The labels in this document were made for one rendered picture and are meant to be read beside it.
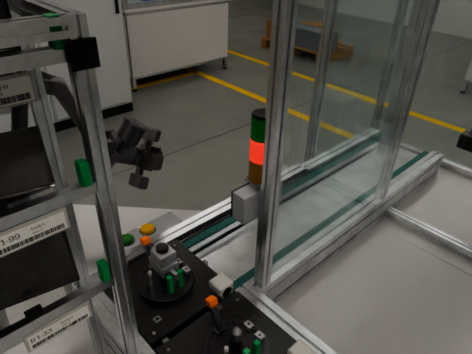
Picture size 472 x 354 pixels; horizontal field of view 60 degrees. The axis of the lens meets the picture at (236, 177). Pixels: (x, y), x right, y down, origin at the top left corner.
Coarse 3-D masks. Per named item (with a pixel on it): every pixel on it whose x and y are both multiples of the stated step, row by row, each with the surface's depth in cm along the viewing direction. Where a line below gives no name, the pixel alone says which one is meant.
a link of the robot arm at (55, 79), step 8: (48, 80) 94; (56, 80) 97; (64, 80) 99; (48, 88) 95; (56, 88) 96; (64, 88) 97; (56, 96) 98; (64, 96) 98; (72, 96) 99; (64, 104) 99; (72, 104) 100; (72, 112) 101; (72, 120) 102
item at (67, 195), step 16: (32, 48) 39; (48, 48) 39; (0, 64) 36; (16, 64) 37; (32, 64) 38; (48, 64) 39; (32, 192) 62; (64, 192) 46; (80, 192) 48; (16, 208) 44; (32, 208) 44; (48, 208) 46; (0, 224) 43; (16, 224) 44; (80, 288) 55; (96, 288) 56; (64, 304) 53; (32, 320) 51; (48, 320) 52; (0, 336) 49; (16, 336) 50
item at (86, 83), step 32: (0, 32) 35; (32, 32) 37; (64, 32) 39; (96, 96) 44; (96, 128) 46; (96, 160) 47; (96, 192) 50; (128, 288) 60; (96, 320) 82; (128, 320) 63; (96, 352) 87; (128, 352) 67
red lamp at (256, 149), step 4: (252, 140) 83; (252, 144) 83; (256, 144) 82; (260, 144) 82; (252, 148) 84; (256, 148) 83; (260, 148) 83; (252, 152) 84; (256, 152) 83; (260, 152) 83; (252, 156) 84; (256, 156) 84; (260, 156) 83; (252, 160) 85; (256, 160) 84; (260, 160) 84
